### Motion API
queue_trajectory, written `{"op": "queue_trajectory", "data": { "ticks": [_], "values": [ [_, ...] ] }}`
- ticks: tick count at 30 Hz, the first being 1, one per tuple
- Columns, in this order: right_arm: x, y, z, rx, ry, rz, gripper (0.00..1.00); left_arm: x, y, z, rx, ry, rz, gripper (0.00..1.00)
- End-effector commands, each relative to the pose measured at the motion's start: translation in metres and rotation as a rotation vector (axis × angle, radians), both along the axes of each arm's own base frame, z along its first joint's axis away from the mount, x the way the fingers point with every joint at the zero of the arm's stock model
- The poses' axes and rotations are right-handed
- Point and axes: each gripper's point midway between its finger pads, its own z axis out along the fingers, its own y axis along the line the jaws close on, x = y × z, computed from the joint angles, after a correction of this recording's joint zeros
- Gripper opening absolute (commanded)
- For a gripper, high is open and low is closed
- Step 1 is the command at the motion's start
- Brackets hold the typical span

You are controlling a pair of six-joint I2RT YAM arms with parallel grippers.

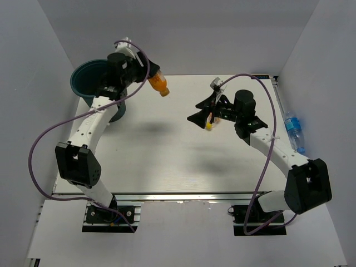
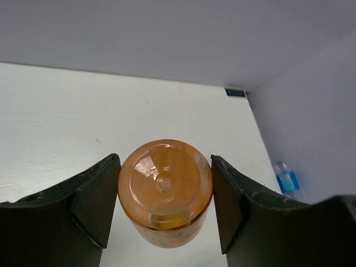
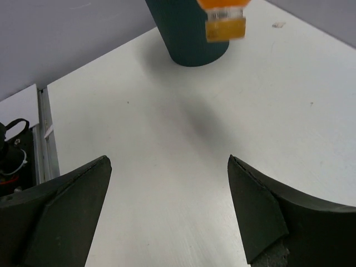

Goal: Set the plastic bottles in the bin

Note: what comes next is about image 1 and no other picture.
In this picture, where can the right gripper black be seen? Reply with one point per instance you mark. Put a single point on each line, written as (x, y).
(200, 117)

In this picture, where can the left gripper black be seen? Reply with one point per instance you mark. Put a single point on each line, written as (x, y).
(142, 69)

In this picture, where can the orange label plastic bottle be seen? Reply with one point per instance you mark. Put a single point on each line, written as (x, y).
(159, 84)

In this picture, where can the clear bottle yellow cap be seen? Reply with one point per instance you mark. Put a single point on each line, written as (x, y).
(211, 120)

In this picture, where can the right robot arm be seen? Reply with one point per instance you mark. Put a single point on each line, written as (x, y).
(307, 181)

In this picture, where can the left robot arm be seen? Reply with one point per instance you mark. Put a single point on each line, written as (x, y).
(76, 160)

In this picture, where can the dark teal bin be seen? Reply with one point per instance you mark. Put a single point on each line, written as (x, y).
(89, 82)

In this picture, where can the blue table sticker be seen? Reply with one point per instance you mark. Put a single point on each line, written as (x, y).
(261, 77)

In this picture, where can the blue label water bottle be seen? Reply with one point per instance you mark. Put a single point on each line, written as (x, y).
(294, 131)

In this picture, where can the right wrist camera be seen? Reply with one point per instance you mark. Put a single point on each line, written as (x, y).
(217, 86)

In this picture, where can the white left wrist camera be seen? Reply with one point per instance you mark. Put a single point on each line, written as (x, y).
(128, 50)

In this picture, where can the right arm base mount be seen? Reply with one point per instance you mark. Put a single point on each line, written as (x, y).
(256, 218)

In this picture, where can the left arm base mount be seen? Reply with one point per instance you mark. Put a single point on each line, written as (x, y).
(99, 220)

